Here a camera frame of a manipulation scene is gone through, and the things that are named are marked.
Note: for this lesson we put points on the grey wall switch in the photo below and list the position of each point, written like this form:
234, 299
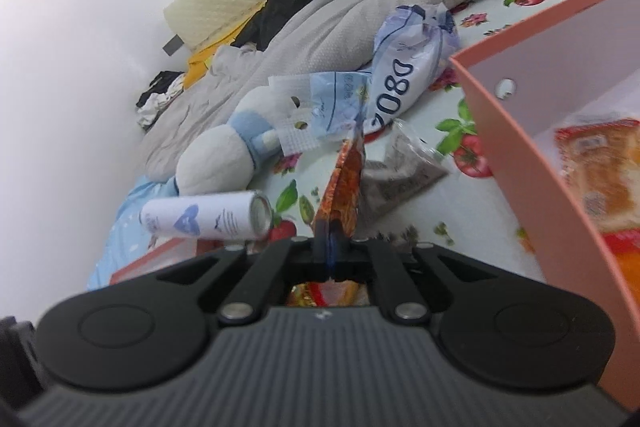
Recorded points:
172, 46

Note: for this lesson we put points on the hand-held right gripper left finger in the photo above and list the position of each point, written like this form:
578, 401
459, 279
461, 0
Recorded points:
322, 257

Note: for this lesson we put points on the grey duvet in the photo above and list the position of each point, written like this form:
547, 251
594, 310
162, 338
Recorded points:
310, 37

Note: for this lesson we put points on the brown red foil snack packet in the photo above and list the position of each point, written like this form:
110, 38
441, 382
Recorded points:
345, 177

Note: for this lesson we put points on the white and blue plush toy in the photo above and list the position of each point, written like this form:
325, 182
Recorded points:
215, 162

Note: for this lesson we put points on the white spray can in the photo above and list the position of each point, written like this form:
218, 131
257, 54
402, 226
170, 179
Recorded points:
210, 217

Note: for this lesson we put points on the clear packet of dark seeds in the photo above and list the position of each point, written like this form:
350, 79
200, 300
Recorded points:
400, 184

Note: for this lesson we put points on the orange red label snack packet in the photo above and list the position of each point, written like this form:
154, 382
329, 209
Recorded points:
600, 177

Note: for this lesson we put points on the yellow cloth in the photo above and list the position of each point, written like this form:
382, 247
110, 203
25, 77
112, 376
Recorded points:
197, 67

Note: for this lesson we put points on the crumpled blue white plastic bag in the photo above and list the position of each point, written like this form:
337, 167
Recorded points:
405, 67

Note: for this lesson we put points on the clear blue printed plastic bag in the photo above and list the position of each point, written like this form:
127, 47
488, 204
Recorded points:
330, 97

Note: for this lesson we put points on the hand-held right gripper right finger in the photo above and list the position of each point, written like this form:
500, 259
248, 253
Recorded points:
342, 259

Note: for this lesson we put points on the pink box lid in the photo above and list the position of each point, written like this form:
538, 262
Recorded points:
150, 259

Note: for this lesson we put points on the black and white clothes pile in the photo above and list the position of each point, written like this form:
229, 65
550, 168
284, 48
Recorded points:
155, 99

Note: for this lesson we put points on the pink cardboard box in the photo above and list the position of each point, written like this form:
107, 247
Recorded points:
510, 167

